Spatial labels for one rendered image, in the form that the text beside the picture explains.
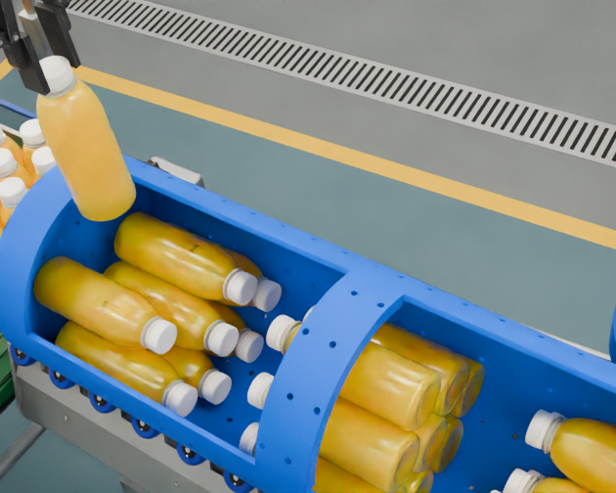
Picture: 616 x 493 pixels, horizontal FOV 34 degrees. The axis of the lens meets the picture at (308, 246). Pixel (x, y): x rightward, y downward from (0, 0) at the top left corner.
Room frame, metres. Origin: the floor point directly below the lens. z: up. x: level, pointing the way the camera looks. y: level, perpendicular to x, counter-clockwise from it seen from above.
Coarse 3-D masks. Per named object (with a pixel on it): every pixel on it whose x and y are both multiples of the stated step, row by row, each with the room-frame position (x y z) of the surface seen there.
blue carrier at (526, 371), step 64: (64, 192) 0.89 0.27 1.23; (192, 192) 0.87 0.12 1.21; (0, 256) 0.84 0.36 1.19; (256, 256) 0.89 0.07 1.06; (320, 256) 0.72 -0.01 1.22; (0, 320) 0.81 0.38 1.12; (64, 320) 0.87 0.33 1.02; (256, 320) 0.84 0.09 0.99; (320, 320) 0.63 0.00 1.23; (384, 320) 0.62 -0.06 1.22; (448, 320) 0.70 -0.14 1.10; (512, 320) 0.63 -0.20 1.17; (320, 384) 0.56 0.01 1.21; (512, 384) 0.63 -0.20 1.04; (576, 384) 0.59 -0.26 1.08; (192, 448) 0.61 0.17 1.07; (256, 448) 0.55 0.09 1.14; (512, 448) 0.59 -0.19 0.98
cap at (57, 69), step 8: (56, 56) 0.87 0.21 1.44; (40, 64) 0.86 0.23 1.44; (48, 64) 0.86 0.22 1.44; (56, 64) 0.85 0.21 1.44; (64, 64) 0.85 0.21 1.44; (48, 72) 0.84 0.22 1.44; (56, 72) 0.84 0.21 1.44; (64, 72) 0.84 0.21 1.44; (48, 80) 0.83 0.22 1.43; (56, 80) 0.83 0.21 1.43; (64, 80) 0.83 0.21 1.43; (56, 88) 0.83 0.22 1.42; (64, 88) 0.83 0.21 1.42
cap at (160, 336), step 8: (160, 320) 0.76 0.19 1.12; (152, 328) 0.75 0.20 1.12; (160, 328) 0.75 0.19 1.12; (168, 328) 0.75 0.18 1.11; (176, 328) 0.76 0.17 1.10; (152, 336) 0.74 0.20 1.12; (160, 336) 0.74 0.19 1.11; (168, 336) 0.75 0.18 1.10; (176, 336) 0.76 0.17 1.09; (152, 344) 0.74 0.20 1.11; (160, 344) 0.74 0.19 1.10; (168, 344) 0.75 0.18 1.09; (160, 352) 0.73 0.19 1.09
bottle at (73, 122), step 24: (72, 72) 0.86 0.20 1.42; (48, 96) 0.83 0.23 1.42; (72, 96) 0.83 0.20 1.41; (96, 96) 0.85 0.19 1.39; (48, 120) 0.82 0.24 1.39; (72, 120) 0.82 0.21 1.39; (96, 120) 0.83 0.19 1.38; (48, 144) 0.83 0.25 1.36; (72, 144) 0.81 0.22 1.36; (96, 144) 0.82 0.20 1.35; (72, 168) 0.81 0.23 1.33; (96, 168) 0.81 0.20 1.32; (120, 168) 0.83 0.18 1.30; (72, 192) 0.82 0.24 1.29; (96, 192) 0.81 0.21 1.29; (120, 192) 0.82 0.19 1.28; (96, 216) 0.81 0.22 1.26
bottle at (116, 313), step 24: (48, 264) 0.87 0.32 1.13; (72, 264) 0.87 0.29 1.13; (48, 288) 0.84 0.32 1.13; (72, 288) 0.83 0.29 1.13; (96, 288) 0.82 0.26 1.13; (120, 288) 0.81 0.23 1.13; (72, 312) 0.80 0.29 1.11; (96, 312) 0.79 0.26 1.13; (120, 312) 0.77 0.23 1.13; (144, 312) 0.77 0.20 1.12; (120, 336) 0.75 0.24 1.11; (144, 336) 0.75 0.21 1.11
